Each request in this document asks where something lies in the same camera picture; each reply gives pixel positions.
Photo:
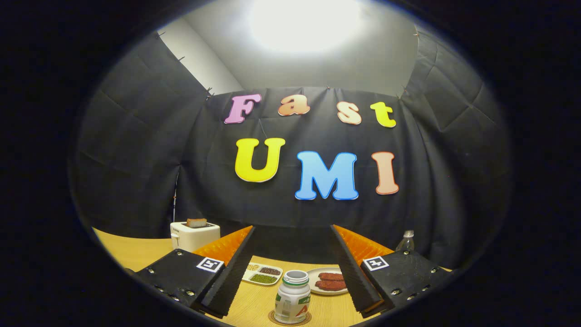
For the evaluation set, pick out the black backdrop cloth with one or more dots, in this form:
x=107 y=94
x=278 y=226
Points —
x=204 y=172

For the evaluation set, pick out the cream toaster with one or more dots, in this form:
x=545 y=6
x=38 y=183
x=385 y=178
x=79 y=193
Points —
x=190 y=236

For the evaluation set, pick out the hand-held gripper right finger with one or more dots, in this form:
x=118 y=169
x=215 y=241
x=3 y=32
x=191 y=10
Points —
x=354 y=272

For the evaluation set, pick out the red meat slice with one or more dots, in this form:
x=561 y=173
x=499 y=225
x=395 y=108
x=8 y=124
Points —
x=330 y=285
x=330 y=276

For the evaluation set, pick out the round cork coaster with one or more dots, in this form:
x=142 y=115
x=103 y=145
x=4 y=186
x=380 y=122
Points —
x=271 y=317

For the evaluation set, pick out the white divided bean dish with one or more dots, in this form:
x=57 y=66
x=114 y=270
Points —
x=268 y=278

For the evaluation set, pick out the toast bread slice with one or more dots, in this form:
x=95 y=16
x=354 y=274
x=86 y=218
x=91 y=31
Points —
x=196 y=223

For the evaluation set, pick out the clear plastic water bottle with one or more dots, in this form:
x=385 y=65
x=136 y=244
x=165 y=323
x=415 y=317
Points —
x=405 y=243

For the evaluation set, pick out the wooden table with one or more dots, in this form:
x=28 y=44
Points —
x=254 y=304

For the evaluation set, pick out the white round plate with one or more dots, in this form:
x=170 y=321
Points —
x=314 y=274

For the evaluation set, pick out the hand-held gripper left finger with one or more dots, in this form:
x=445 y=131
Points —
x=229 y=277

